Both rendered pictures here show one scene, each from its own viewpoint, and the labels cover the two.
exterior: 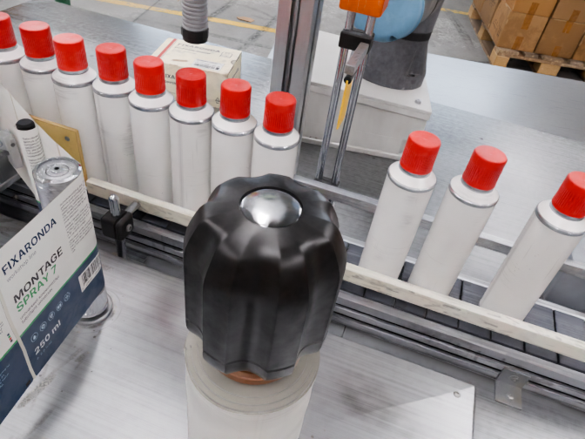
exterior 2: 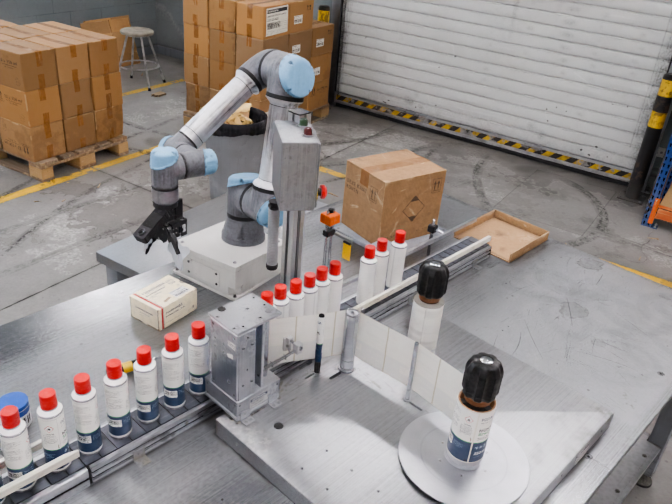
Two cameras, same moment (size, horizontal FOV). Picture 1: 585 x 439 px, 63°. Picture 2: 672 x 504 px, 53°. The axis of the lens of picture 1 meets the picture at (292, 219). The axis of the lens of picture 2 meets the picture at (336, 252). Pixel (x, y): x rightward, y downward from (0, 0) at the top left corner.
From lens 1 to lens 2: 1.70 m
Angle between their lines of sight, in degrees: 51
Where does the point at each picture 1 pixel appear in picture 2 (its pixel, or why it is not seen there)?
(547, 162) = (309, 232)
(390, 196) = (370, 269)
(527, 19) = (46, 129)
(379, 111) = not seen: hidden behind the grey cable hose
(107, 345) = (364, 367)
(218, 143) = (325, 291)
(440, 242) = (381, 273)
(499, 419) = not seen: hidden behind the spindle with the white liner
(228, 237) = (441, 269)
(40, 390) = (376, 383)
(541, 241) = (401, 253)
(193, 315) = (433, 292)
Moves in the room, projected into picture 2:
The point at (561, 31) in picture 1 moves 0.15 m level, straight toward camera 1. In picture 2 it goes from (78, 125) to (84, 132)
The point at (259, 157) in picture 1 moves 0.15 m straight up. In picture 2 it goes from (337, 285) to (342, 240)
